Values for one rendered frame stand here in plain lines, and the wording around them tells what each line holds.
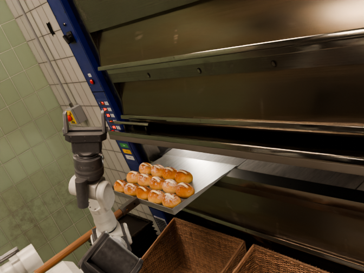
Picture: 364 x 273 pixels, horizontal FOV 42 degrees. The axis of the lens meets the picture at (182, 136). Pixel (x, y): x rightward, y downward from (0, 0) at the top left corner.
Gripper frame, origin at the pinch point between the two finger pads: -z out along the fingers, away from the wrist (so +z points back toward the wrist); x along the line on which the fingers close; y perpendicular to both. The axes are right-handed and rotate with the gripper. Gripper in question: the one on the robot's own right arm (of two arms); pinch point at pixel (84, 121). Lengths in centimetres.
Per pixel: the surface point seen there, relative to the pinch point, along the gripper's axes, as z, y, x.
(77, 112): 56, 133, 26
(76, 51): 11, 108, 19
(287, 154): 7, -10, -58
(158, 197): 52, 35, -21
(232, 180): 45, 37, -51
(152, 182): 54, 50, -18
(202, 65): -5, 35, -37
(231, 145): 14.1, 9.7, -45.0
